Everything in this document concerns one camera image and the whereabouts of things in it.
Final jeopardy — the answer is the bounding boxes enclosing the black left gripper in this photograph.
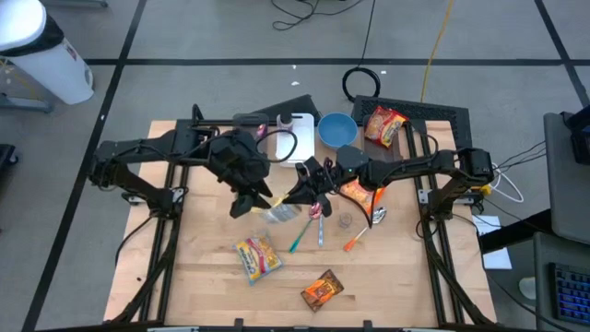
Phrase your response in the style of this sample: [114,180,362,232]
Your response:
[206,128,275,220]

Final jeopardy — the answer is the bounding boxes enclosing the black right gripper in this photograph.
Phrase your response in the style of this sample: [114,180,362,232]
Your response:
[280,156,342,219]

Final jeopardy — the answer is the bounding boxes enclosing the pink spoon teal handle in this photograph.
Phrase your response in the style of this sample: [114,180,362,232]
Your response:
[288,201,325,255]

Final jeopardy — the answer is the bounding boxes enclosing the yellow and silver ramen packet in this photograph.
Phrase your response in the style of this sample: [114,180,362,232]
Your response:
[251,194,304,226]

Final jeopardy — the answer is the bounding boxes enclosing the yellow blue ramen packet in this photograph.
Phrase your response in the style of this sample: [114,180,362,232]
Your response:
[232,233,284,288]

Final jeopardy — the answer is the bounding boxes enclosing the red ramen packet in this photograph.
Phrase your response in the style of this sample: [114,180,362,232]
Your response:
[363,105,410,149]

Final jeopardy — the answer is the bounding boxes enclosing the orange ramen packet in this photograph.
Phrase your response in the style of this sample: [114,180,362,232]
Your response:
[337,177,387,216]

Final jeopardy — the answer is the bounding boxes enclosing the white plastic bin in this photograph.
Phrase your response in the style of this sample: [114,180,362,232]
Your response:
[275,113,316,168]

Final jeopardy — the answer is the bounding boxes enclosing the blue bowl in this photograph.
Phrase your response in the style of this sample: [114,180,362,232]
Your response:
[316,112,360,151]

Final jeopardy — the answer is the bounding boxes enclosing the grey plastic bin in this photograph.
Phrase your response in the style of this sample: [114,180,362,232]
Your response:
[361,114,402,163]
[231,112,273,139]

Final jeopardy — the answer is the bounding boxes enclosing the brown orange snack pouch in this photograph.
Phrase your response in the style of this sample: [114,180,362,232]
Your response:
[300,268,345,314]

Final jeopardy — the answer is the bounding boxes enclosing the black slanted panel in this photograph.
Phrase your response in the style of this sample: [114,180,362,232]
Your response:
[251,94,323,125]

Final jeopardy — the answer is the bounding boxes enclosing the right grey bin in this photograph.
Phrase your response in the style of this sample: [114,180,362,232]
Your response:
[350,95,474,158]

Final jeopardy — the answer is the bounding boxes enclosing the white paper sheet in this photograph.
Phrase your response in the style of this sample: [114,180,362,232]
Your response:
[481,247,513,271]
[470,214,495,237]

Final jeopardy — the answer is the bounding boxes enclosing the black beam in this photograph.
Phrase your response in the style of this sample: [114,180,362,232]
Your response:
[478,208,554,254]

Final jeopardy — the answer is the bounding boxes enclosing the white computer mouse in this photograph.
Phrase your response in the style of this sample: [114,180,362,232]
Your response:
[518,275,538,302]

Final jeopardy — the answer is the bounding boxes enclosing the grey furniture foot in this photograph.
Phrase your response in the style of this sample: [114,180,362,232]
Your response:
[0,93,52,114]

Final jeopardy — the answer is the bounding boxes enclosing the grey desk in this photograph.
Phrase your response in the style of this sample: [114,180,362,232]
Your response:
[542,112,590,246]
[533,231,590,332]

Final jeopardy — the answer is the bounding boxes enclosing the backlit keyboard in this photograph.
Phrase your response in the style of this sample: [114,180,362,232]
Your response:
[548,261,590,326]

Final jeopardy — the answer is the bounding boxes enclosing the black electronic box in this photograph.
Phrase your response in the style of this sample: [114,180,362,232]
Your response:
[560,104,590,166]

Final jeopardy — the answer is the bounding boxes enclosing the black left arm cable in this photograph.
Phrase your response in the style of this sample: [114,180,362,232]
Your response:
[254,127,300,164]

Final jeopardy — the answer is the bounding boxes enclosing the silver spoon orange handle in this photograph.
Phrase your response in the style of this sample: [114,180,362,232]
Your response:
[342,206,387,253]

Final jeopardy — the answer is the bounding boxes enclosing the black coiled cable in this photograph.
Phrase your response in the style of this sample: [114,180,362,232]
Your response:
[341,0,382,103]

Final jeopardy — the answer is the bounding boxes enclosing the black base cable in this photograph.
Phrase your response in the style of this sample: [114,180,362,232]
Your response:
[114,214,156,267]

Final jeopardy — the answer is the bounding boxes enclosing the tangled black floor cable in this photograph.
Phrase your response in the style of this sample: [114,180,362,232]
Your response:
[269,0,365,31]

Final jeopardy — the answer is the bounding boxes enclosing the yellow cable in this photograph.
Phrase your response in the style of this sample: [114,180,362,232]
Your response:
[419,0,455,103]

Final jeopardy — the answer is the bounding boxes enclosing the white cable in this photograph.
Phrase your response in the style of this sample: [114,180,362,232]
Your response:
[489,160,525,205]

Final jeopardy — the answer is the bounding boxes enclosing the black cable bundle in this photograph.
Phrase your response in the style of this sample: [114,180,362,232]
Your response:
[497,140,548,172]

